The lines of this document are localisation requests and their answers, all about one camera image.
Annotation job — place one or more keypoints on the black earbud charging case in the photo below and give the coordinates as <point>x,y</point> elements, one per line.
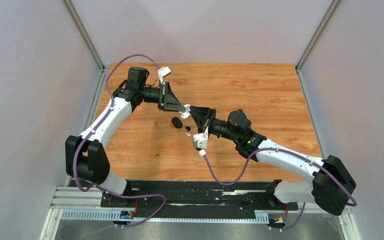
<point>177,123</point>

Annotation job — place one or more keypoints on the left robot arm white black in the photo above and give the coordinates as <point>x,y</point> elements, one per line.
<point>85,156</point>

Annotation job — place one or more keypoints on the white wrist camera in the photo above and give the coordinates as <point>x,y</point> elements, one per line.
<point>200,142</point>
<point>163,72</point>

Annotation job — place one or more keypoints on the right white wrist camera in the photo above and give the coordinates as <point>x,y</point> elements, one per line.
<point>200,142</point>

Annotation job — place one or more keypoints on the white earbud charging case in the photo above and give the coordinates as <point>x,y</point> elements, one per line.
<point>186,113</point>

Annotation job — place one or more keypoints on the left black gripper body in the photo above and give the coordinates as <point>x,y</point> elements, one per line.
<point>164,91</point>

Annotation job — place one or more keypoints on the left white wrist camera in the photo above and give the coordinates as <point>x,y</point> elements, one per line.
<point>163,72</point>

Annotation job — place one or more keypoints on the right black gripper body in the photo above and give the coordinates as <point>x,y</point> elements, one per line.
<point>209,115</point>

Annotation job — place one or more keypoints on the aluminium frame rail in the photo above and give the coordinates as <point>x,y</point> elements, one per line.
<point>70,204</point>

